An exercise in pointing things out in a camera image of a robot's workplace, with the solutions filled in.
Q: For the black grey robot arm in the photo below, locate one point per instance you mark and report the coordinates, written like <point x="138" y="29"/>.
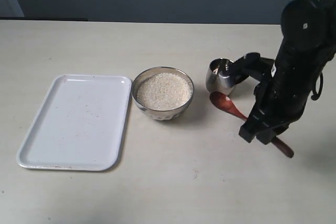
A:
<point x="308" y="44"/>

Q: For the brown wooden spoon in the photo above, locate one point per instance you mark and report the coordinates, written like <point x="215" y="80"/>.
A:
<point x="224" y="103"/>

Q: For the steel bowl of rice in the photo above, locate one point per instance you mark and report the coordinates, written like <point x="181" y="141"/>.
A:
<point x="162" y="93"/>

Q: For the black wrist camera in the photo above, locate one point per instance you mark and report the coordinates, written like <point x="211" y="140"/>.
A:
<point x="250" y="65"/>

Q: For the steel cup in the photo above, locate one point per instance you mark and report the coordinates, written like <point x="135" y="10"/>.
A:
<point x="215" y="81"/>

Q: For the white rectangular tray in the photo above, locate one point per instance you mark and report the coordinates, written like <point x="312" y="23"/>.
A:
<point x="79" y="126"/>

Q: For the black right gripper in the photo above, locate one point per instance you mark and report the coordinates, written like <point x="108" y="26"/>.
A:
<point x="282" y="94"/>

